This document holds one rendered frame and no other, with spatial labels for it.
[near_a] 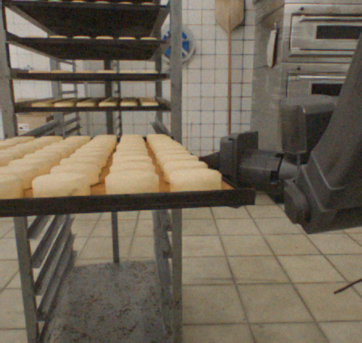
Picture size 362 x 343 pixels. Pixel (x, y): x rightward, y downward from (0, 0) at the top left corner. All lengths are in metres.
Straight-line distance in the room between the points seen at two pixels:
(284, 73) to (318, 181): 2.60
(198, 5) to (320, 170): 3.60
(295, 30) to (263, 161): 2.53
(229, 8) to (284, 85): 1.27
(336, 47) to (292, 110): 2.66
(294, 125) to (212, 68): 3.43
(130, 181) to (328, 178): 0.17
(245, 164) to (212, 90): 3.37
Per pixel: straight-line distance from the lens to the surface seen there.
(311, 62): 3.00
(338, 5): 3.12
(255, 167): 0.44
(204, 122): 3.82
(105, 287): 1.63
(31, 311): 1.20
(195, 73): 3.79
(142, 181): 0.30
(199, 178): 0.31
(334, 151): 0.31
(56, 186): 0.31
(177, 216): 1.03
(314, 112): 0.39
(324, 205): 0.34
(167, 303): 1.21
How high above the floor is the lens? 1.02
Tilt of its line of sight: 13 degrees down
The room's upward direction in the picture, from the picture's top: straight up
